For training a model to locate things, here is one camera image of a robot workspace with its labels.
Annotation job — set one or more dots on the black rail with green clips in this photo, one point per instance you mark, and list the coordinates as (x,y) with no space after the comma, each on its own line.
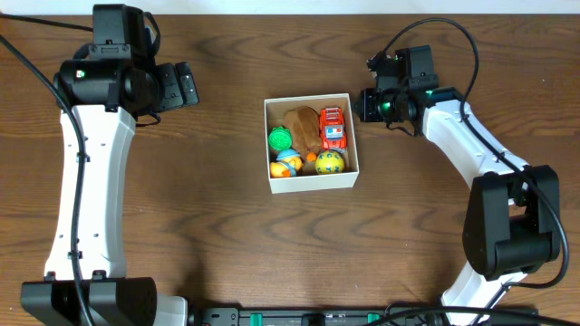
(237,316)

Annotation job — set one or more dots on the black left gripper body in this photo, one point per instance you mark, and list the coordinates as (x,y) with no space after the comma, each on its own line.
(177,86)

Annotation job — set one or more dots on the red toy fire truck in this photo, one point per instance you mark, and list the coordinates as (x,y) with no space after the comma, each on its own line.
(332,129)

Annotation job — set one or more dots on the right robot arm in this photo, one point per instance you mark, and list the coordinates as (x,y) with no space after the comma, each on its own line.
(511,227)

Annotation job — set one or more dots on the yellow blue duck toy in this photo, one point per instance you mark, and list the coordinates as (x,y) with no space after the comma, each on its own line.
(287,164)

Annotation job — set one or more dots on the white cardboard box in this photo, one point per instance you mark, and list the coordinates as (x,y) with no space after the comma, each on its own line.
(308,180)

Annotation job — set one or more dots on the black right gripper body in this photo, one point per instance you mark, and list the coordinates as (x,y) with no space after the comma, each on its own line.
(380,106)

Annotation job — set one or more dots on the brown plush toy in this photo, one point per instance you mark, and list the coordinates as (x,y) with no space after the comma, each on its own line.
(303,123)

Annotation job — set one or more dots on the green ridged ball toy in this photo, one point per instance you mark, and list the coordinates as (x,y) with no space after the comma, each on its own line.
(280,138)

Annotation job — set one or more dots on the yellow ball with blue letters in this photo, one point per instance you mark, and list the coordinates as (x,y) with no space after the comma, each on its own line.
(329,162)

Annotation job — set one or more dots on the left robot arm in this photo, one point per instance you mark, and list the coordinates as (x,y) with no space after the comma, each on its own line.
(103,91)

